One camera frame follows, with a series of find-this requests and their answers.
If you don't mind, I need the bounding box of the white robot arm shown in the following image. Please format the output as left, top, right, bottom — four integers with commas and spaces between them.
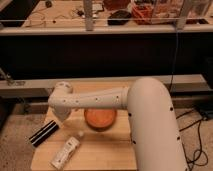
48, 77, 188, 171

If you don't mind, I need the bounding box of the orange round bowl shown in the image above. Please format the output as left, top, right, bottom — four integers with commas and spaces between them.
84, 109, 117, 131

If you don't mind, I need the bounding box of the black object on shelf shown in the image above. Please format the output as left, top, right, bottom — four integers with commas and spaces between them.
107, 10, 131, 26

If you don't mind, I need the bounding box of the orange box on shelf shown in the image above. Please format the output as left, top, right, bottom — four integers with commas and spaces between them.
132, 5, 153, 25

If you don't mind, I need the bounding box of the clear plastic bottle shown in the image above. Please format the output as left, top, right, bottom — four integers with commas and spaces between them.
51, 131, 84, 170

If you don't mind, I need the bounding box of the metal clamp at left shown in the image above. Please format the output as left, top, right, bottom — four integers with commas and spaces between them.
0, 67, 25, 86

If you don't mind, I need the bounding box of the grey vertical post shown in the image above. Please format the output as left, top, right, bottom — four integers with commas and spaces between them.
83, 0, 93, 31

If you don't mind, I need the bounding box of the black cable on floor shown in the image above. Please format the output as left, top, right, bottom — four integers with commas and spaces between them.
172, 108, 210, 171

